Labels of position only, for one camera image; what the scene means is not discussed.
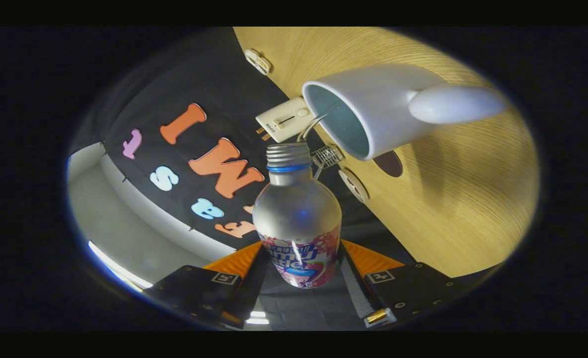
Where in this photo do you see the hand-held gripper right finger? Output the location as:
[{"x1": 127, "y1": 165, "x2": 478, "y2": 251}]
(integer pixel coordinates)
[{"x1": 337, "y1": 239, "x2": 474, "y2": 329}]

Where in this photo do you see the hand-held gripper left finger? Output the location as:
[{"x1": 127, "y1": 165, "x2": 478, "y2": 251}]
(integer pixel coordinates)
[{"x1": 142, "y1": 241, "x2": 270, "y2": 330}]

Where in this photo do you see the silver juice bottle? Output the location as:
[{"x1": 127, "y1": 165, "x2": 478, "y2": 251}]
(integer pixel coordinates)
[{"x1": 252, "y1": 142, "x2": 343, "y2": 289}]

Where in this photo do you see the dark brown round coaster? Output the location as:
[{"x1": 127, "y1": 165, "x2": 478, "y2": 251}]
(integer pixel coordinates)
[{"x1": 372, "y1": 151, "x2": 403, "y2": 178}]

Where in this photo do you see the clear juice stream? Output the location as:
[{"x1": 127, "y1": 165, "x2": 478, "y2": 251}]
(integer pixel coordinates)
[{"x1": 296, "y1": 102, "x2": 342, "y2": 143}]

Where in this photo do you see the white cup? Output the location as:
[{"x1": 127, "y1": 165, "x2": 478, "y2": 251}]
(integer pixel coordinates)
[{"x1": 301, "y1": 64, "x2": 508, "y2": 161}]

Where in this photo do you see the white round plate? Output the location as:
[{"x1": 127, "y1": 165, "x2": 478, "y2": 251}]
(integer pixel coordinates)
[{"x1": 338, "y1": 168, "x2": 370, "y2": 203}]

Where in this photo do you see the wooden table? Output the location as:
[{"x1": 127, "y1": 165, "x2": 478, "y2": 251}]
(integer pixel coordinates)
[{"x1": 233, "y1": 27, "x2": 541, "y2": 278}]

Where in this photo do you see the white toaster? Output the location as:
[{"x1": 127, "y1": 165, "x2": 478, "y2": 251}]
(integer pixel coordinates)
[{"x1": 255, "y1": 96, "x2": 317, "y2": 144}]

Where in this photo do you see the black backdrop cloth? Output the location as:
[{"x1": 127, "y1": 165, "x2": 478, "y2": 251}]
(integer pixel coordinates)
[{"x1": 70, "y1": 27, "x2": 414, "y2": 331}]

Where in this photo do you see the white divided condiment dish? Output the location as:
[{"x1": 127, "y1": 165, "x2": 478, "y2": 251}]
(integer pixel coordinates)
[{"x1": 244, "y1": 48, "x2": 273, "y2": 76}]

